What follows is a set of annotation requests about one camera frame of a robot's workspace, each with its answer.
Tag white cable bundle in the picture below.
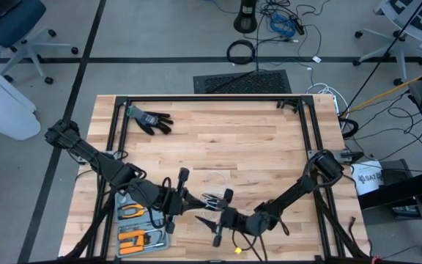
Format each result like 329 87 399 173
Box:
305 82 350 118

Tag grey tool case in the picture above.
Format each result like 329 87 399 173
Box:
114 190 171 260

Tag black coiled cable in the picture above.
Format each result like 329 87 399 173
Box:
226 39 258 67

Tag black floor mat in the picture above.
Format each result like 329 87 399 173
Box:
193 69 294 95

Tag black side table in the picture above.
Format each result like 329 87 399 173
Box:
357 157 422 254

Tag blue coiled cable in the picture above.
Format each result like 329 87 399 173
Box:
267 13 297 39

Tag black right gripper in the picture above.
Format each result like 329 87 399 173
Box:
194 188 251 248

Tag black clamp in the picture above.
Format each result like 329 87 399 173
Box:
275 98 300 113

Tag black cable spool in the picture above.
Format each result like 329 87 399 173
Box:
200 192 223 212

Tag black cable loop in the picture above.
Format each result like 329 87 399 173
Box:
338 117 360 140

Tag white grey office chair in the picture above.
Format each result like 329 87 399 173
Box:
352 0 422 87

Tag yellow cable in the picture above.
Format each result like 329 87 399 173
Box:
347 62 422 114

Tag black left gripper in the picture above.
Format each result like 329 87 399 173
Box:
158 166 215 235

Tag thin black slanted pole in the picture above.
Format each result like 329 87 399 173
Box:
340 0 422 117

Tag black grey work glove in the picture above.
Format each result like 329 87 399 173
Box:
127 105 175 136

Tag black power strip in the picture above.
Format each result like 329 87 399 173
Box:
290 15 306 37

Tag black stand base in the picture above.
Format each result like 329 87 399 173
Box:
232 0 259 34

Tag orange handled pliers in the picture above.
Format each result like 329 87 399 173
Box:
116 203 148 221

